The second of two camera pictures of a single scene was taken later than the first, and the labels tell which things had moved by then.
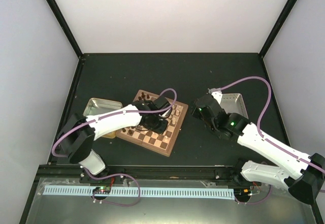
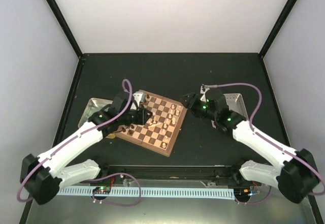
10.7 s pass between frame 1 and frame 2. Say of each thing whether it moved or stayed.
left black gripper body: moved
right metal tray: stayed
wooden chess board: stayed
